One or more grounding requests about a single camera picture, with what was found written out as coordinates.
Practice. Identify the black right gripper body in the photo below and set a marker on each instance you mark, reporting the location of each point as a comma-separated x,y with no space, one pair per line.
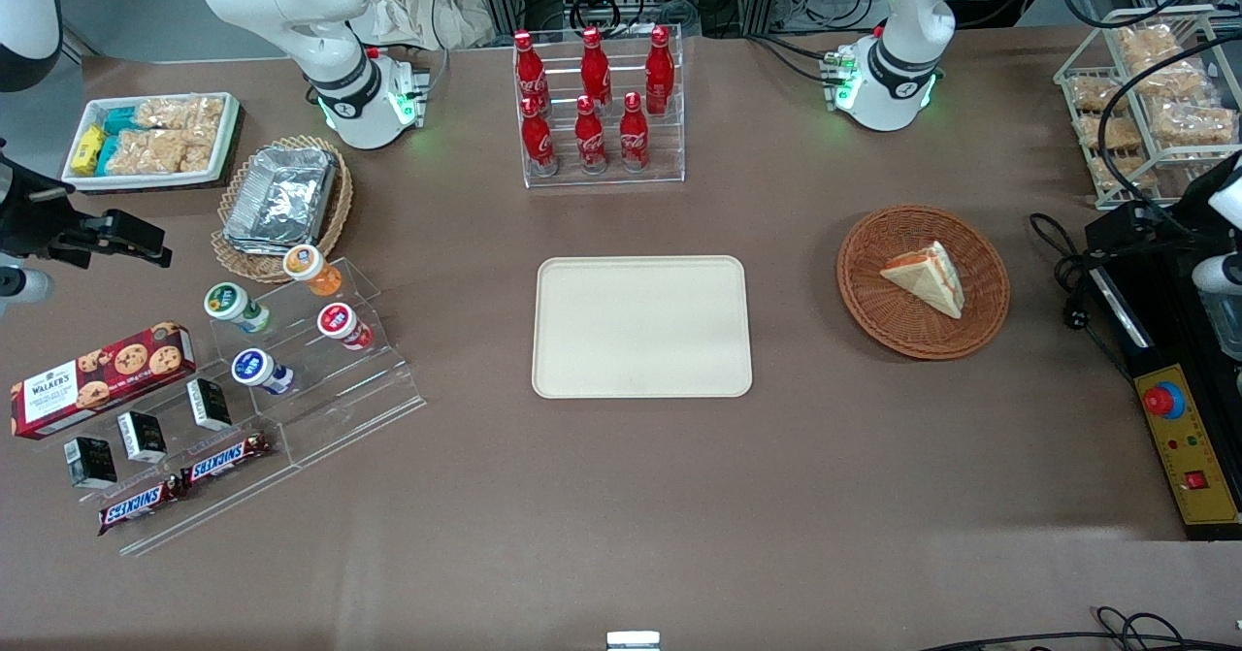
29,222

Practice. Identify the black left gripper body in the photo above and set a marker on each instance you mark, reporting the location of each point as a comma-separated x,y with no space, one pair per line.
1195,203

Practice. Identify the triangular sandwich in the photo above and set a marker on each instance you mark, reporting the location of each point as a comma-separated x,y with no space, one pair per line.
930,277

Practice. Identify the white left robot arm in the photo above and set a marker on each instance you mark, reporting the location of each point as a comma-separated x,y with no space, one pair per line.
898,49

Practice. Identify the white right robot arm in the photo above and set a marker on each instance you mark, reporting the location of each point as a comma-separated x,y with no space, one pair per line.
330,59

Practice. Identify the white rectangular snack tray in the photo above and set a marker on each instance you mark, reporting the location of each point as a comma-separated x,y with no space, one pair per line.
229,137

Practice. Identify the light oval wicker basket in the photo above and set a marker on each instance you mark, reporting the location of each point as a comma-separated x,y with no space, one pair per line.
340,205

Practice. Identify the brown round wicker basket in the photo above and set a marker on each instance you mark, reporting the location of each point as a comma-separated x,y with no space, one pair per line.
873,311

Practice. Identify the cream plastic serving tray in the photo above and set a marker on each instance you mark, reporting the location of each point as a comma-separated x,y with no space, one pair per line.
640,326

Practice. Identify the rice cracker snack pack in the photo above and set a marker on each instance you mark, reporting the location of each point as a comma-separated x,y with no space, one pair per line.
1176,81
1094,93
1195,123
155,151
1111,174
184,113
1147,45
1094,133

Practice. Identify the teal snack packet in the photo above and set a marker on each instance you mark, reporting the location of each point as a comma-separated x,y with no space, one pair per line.
107,154
120,120

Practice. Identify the yellow snack packet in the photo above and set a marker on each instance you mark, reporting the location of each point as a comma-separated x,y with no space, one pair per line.
87,148

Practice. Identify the green lid gum jar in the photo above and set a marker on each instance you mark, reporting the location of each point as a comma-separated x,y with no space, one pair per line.
229,302

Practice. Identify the red tartan cookie box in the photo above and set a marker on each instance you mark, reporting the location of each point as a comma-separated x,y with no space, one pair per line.
97,379

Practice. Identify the stacked aluminium foil containers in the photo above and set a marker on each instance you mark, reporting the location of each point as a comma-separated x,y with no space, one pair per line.
281,195

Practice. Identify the orange lid gum jar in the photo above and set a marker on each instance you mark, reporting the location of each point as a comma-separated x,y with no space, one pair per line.
307,265

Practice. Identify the blue lid gum jar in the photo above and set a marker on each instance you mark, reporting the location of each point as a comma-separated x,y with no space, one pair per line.
252,368

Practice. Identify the red emergency stop button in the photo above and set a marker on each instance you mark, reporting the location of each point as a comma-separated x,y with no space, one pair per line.
1162,400

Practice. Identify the small black box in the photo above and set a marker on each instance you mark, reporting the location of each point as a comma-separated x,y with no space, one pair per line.
144,436
210,404
92,462

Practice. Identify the red lid gum jar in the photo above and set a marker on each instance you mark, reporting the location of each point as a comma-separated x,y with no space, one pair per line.
336,321

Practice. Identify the black machine with yellow panel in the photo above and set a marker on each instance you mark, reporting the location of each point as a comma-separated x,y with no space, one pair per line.
1193,457

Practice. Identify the Snickers chocolate bar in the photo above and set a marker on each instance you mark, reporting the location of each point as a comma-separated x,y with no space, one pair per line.
141,504
225,459

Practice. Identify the clear acrylic stepped stand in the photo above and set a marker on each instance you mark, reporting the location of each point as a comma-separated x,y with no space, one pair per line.
340,399

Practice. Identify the crumpled beige bag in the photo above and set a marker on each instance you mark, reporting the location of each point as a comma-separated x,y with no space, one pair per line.
417,6

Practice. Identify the red cola bottle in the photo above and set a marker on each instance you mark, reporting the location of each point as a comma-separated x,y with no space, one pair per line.
589,142
538,142
634,137
660,74
595,69
530,74

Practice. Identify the clear acrylic bottle rack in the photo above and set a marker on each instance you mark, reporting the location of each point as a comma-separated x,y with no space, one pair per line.
670,146

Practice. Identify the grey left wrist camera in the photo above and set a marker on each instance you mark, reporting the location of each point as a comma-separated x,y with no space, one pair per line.
1221,273

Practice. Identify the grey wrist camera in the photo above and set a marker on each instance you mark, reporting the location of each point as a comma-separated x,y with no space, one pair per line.
24,285
1221,273

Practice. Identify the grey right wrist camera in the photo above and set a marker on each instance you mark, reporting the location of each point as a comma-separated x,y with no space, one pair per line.
24,285

